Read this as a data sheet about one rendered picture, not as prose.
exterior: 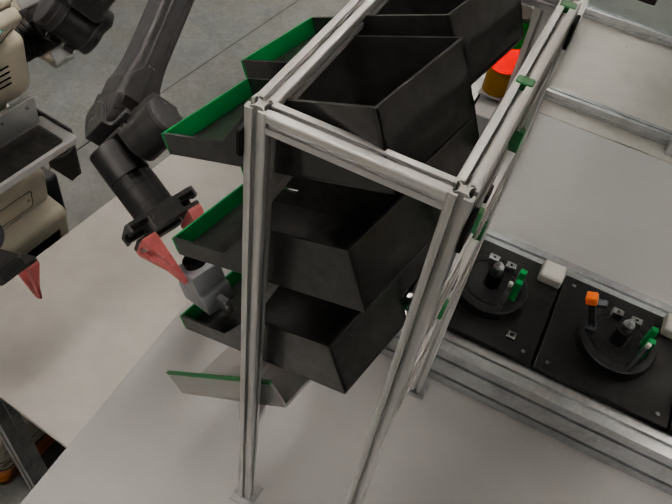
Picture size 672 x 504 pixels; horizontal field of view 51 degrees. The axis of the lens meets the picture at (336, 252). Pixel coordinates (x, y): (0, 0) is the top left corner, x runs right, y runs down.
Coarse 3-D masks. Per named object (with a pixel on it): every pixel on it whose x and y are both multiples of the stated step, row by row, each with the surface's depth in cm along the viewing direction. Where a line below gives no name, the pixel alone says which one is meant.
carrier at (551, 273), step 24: (480, 264) 136; (504, 264) 136; (528, 264) 140; (552, 264) 138; (480, 288) 132; (504, 288) 132; (528, 288) 136; (552, 288) 136; (456, 312) 130; (480, 312) 129; (504, 312) 129; (528, 312) 132; (480, 336) 127; (504, 336) 128; (528, 336) 128; (528, 360) 125
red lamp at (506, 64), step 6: (510, 54) 118; (516, 54) 119; (504, 60) 120; (510, 60) 119; (516, 60) 120; (492, 66) 122; (498, 66) 121; (504, 66) 120; (510, 66) 120; (504, 72) 121; (510, 72) 121
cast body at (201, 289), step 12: (180, 264) 92; (192, 264) 90; (204, 264) 90; (192, 276) 89; (204, 276) 90; (216, 276) 91; (192, 288) 90; (204, 288) 90; (216, 288) 91; (228, 288) 92; (192, 300) 94; (204, 300) 90; (216, 300) 91; (228, 300) 90; (228, 312) 91
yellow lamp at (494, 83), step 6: (486, 72) 125; (492, 72) 122; (498, 72) 122; (486, 78) 125; (492, 78) 123; (498, 78) 122; (504, 78) 122; (486, 84) 125; (492, 84) 124; (498, 84) 123; (504, 84) 123; (486, 90) 125; (492, 90) 125; (498, 90) 124; (504, 90) 124; (498, 96) 125
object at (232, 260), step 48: (240, 192) 89; (288, 192) 85; (336, 192) 79; (192, 240) 85; (240, 240) 73; (288, 240) 68; (336, 240) 78; (384, 240) 67; (288, 288) 73; (336, 288) 67; (384, 288) 69
